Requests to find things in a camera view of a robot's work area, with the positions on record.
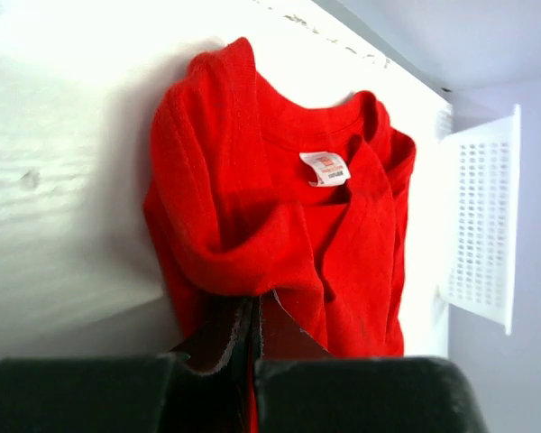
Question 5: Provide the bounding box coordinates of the bright red t shirt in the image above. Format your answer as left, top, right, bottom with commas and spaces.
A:
143, 38, 416, 357

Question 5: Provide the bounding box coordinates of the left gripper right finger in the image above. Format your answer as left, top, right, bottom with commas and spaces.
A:
252, 293, 488, 432

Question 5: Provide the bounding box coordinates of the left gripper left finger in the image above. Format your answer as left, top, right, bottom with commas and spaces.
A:
0, 298, 252, 432

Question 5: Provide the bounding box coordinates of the white plastic basket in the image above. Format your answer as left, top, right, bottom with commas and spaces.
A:
438, 105, 522, 334

